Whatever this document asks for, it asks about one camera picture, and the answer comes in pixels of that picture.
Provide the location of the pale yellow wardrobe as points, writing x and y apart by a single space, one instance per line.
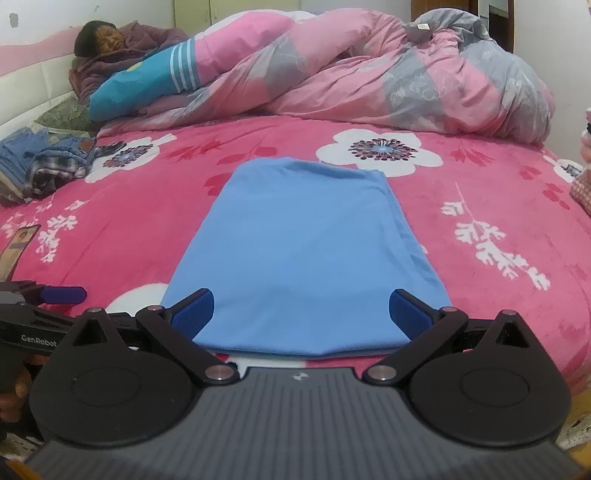
195 15

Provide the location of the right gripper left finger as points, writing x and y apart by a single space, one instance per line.
171 330

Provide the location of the dark framed wall mirror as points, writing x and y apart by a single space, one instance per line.
498 16

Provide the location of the teal pink striped pillow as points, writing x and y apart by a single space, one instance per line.
191 64

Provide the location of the operator left hand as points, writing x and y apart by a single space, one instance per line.
13 399

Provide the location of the pile of jeans and plaid clothes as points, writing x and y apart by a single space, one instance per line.
34 164

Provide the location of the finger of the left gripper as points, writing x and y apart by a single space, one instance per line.
62 295

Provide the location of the pink floral bed blanket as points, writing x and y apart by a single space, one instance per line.
495 219

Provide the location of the pink grey quilt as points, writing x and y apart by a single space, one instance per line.
441 73

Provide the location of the light blue t-shirt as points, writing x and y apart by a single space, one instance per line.
302 259

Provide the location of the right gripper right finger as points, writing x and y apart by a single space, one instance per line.
429 331

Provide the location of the white pink bed headboard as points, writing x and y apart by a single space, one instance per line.
35 78

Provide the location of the green patterned pillow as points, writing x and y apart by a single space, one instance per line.
69 116

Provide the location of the person in maroon jacket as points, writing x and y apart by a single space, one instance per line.
101 50

